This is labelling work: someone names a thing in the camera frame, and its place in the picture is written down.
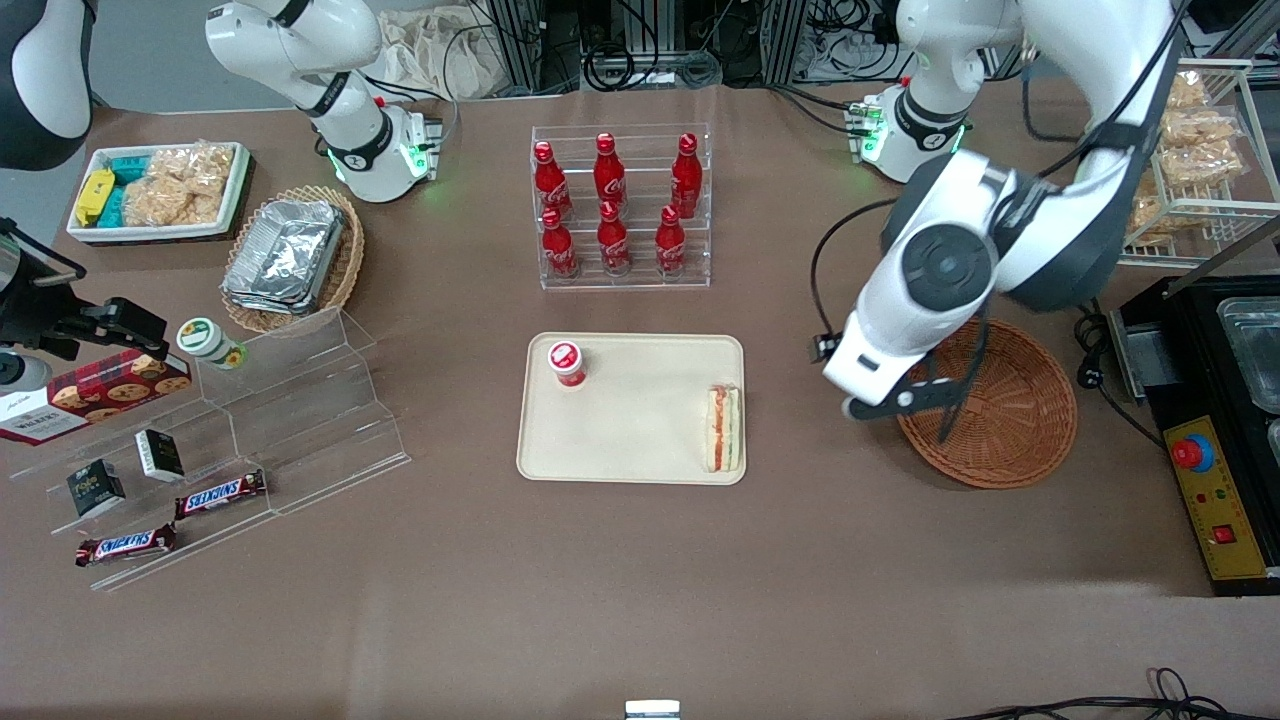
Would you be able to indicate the red cookie box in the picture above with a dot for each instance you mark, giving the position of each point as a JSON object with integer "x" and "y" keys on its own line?
{"x": 100, "y": 395}

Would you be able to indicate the red cola bottle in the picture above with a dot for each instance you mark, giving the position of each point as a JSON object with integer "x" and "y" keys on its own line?
{"x": 550, "y": 185}
{"x": 613, "y": 245}
{"x": 609, "y": 175}
{"x": 686, "y": 180}
{"x": 670, "y": 248}
{"x": 559, "y": 250}

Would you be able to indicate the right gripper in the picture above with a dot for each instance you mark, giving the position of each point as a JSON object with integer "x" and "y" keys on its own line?
{"x": 40, "y": 312}

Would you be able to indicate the teal snack packet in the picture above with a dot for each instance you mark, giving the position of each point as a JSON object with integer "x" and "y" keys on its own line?
{"x": 130, "y": 168}
{"x": 113, "y": 207}

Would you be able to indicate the foil containers in wicker basket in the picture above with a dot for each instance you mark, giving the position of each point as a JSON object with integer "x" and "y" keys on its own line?
{"x": 348, "y": 270}

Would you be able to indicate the steel insert pan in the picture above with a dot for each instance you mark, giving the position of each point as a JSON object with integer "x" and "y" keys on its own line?
{"x": 1250, "y": 350}

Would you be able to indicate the brown chocolate bar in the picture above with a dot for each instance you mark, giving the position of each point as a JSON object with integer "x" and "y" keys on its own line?
{"x": 220, "y": 495}
{"x": 125, "y": 545}

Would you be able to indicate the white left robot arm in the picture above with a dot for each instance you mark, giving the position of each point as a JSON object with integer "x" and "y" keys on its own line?
{"x": 930, "y": 50}

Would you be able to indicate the beige cloth bag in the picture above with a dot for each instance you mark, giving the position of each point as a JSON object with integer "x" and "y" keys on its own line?
{"x": 440, "y": 55}

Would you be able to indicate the green lid white jar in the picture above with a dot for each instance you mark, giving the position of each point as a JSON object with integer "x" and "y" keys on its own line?
{"x": 208, "y": 342}

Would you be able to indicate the black food warmer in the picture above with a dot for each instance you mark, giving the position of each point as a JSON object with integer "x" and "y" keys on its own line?
{"x": 1190, "y": 350}

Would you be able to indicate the round brown wicker basket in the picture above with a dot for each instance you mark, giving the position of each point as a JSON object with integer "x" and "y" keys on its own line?
{"x": 1025, "y": 425}

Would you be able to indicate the clear acrylic stepped shelf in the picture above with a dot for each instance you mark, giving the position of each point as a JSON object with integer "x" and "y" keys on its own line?
{"x": 300, "y": 420}

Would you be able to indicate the small silver white object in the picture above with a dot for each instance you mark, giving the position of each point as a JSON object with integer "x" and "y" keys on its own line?
{"x": 652, "y": 710}

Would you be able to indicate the small black box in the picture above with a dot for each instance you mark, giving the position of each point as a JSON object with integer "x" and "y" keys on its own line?
{"x": 96, "y": 488}
{"x": 160, "y": 455}

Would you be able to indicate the clear bag rice crackers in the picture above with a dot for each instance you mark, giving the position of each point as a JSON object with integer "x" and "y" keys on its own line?
{"x": 170, "y": 205}
{"x": 195, "y": 165}

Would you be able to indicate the white rectangular snack tray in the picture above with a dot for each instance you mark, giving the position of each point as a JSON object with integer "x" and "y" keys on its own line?
{"x": 160, "y": 233}

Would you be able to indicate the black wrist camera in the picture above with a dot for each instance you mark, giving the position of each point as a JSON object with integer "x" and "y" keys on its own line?
{"x": 120, "y": 325}
{"x": 823, "y": 347}

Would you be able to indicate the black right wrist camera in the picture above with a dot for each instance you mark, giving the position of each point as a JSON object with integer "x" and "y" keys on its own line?
{"x": 120, "y": 325}

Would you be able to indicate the triangular sandwich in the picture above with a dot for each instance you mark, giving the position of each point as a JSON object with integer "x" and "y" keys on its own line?
{"x": 722, "y": 430}

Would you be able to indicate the yellow emergency stop box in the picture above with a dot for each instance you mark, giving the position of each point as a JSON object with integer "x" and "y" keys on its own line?
{"x": 1220, "y": 510}

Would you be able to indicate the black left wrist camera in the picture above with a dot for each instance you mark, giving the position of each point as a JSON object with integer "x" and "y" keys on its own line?
{"x": 823, "y": 347}

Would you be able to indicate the bagged fried snack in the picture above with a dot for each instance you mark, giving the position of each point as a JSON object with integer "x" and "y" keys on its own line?
{"x": 1145, "y": 220}
{"x": 1188, "y": 92}
{"x": 1200, "y": 127}
{"x": 1200, "y": 163}

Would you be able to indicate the yellow snack packet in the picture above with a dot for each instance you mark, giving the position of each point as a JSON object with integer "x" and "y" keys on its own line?
{"x": 95, "y": 195}

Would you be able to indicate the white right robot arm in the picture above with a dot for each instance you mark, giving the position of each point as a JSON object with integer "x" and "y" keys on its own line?
{"x": 300, "y": 40}

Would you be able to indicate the clear acrylic bottle rack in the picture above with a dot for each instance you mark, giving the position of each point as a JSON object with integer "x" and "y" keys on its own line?
{"x": 645, "y": 272}

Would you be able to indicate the aluminium foil tray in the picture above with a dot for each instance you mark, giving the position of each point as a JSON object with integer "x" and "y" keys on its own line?
{"x": 285, "y": 250}
{"x": 270, "y": 305}

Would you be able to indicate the beige plastic tray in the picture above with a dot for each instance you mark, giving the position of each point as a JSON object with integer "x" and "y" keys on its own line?
{"x": 640, "y": 420}

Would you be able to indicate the red cup white lid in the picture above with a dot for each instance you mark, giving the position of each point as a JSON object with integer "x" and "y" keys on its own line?
{"x": 566, "y": 362}

